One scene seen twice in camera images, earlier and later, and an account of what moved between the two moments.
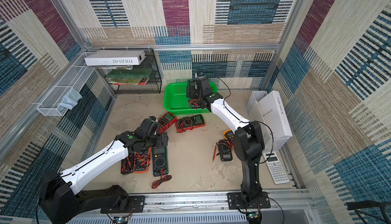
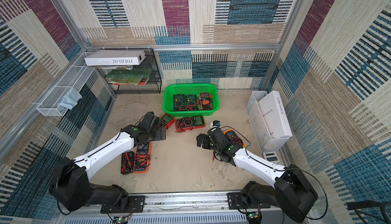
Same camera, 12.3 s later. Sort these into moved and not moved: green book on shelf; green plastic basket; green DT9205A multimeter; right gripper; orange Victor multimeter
Moved: right gripper; green DT9205A multimeter
Not moved: green plastic basket; orange Victor multimeter; green book on shelf
